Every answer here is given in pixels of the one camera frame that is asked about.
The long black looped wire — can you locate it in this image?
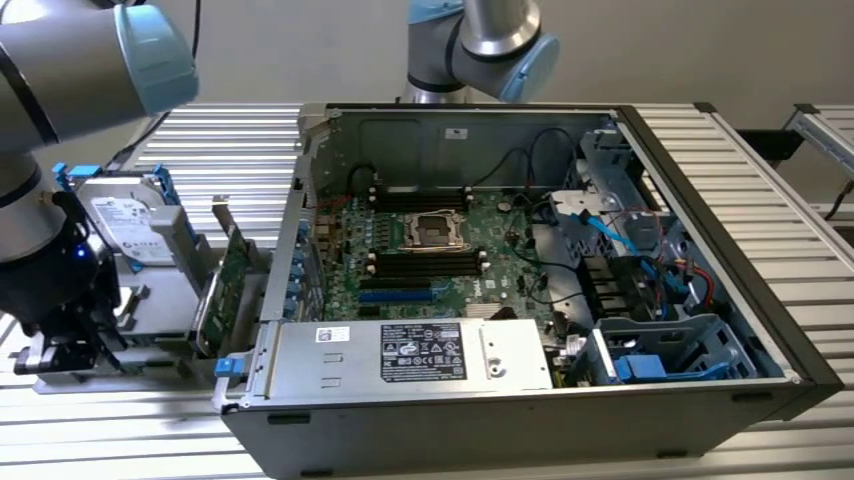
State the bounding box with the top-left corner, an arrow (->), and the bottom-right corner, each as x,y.
474,127 -> 580,190

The grey disk bay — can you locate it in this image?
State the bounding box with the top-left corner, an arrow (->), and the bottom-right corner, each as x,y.
584,313 -> 763,387

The black fan shroud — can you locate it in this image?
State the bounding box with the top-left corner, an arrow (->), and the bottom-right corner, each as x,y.
576,254 -> 670,322

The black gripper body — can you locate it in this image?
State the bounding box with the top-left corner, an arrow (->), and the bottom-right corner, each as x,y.
0,257 -> 123,346

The grey metal drive cage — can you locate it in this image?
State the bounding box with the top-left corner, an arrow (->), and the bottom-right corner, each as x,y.
551,128 -> 672,261

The silver power supply unit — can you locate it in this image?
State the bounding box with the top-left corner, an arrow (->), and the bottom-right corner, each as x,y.
244,318 -> 556,402

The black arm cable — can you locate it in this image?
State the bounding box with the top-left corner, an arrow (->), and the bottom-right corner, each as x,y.
188,0 -> 203,57

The red SATA wire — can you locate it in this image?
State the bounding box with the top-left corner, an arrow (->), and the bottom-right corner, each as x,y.
691,267 -> 721,307

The grey slatted side table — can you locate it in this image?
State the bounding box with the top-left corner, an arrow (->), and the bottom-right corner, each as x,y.
737,102 -> 854,184

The green motherboard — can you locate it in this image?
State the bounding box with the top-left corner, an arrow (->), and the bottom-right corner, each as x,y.
311,187 -> 570,322

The black expansion slot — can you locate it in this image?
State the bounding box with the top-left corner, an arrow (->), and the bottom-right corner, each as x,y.
359,279 -> 434,293

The short black wire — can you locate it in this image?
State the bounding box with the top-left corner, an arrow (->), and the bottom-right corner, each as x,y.
348,164 -> 383,195

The green graphics card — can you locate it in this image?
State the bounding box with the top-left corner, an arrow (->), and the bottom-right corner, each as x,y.
191,197 -> 260,359

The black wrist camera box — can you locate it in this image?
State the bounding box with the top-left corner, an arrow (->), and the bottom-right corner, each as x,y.
47,189 -> 105,264

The silver hard disk drive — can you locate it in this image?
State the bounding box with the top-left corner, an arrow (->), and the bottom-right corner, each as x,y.
73,177 -> 195,271

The metal CPU socket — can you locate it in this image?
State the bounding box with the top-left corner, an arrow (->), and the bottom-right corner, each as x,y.
392,209 -> 472,251

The grey parts rack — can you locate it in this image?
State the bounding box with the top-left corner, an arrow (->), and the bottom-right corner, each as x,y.
31,197 -> 272,397

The silver chipset heat sink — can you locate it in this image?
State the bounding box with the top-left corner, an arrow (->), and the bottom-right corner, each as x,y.
464,302 -> 520,322

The blue disk carrier bracket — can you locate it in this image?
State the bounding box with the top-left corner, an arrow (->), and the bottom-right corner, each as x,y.
51,162 -> 200,254

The blue expansion slot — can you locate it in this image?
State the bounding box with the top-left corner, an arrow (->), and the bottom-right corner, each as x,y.
359,291 -> 436,305

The black open PC case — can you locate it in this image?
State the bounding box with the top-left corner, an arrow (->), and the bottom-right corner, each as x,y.
211,102 -> 846,479

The blue SATA wire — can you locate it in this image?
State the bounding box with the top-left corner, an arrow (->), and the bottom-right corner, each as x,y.
566,209 -> 643,257

